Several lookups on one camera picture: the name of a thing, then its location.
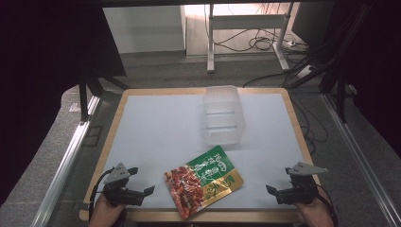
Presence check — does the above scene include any person's left hand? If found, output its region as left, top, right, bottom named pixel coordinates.
left=89, top=193, right=128, bottom=227

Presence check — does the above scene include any clear plastic storage box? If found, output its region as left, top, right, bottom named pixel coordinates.
left=201, top=84, right=247, bottom=147

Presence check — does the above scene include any white metal desk frame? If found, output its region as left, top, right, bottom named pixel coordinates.
left=206, top=3, right=291, bottom=74

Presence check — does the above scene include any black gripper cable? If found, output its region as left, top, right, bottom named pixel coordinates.
left=315, top=183, right=339, bottom=227
left=88, top=167, right=115, bottom=221

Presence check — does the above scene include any black metal stand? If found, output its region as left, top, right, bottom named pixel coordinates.
left=78, top=69, right=131, bottom=123
left=285, top=3, right=375, bottom=124

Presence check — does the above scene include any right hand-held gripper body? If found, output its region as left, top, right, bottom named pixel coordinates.
left=275, top=162, right=329, bottom=206

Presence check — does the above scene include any green and red snack packet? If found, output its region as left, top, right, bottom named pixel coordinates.
left=164, top=145, right=245, bottom=220

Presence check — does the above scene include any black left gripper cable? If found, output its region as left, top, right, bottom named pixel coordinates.
left=88, top=167, right=115, bottom=221

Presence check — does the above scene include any white power strip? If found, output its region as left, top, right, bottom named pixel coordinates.
left=295, top=64, right=317, bottom=79

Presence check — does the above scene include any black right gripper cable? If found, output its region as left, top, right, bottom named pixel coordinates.
left=315, top=183, right=339, bottom=227

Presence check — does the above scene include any person's right hand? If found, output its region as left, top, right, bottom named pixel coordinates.
left=295, top=194, right=335, bottom=227

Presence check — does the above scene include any thin black floor cable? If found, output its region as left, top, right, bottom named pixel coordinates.
left=291, top=93, right=329, bottom=156

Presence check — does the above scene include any white cabinet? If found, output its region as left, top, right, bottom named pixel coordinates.
left=102, top=5, right=187, bottom=55

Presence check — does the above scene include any aluminium rail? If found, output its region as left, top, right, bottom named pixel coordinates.
left=30, top=95, right=102, bottom=227
left=321, top=93, right=401, bottom=227

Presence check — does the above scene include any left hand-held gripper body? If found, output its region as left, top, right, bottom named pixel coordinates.
left=102, top=162, right=147, bottom=208

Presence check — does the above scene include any black curtain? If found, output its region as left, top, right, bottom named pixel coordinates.
left=327, top=0, right=401, bottom=159
left=0, top=0, right=128, bottom=206

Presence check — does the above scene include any tangle of black floor cables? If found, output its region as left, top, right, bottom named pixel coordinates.
left=214, top=27, right=308, bottom=54

